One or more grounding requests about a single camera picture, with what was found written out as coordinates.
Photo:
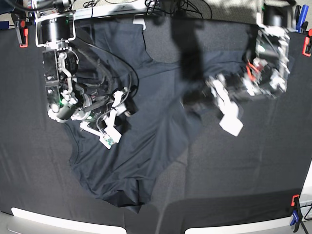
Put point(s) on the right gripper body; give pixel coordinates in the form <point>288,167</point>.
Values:
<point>91,105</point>

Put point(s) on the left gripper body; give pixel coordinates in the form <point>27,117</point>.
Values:
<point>200,97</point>

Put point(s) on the dark grey t-shirt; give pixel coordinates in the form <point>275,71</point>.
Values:
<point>160,130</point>

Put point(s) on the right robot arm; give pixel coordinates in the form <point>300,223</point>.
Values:
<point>55,29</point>

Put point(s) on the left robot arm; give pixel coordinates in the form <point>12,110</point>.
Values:
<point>266,70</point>

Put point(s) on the red black clamp far left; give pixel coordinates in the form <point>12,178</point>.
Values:
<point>22,33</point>

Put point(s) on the red clamp far right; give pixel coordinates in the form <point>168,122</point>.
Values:
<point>307,47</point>

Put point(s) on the blue clamp far right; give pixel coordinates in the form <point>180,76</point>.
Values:
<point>300,18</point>

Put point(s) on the red blue clamp near right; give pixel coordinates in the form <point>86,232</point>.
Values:
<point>297,217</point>

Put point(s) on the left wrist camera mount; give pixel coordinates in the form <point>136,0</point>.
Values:
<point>230,110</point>

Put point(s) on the aluminium rail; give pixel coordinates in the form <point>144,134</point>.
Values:
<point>108,10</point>

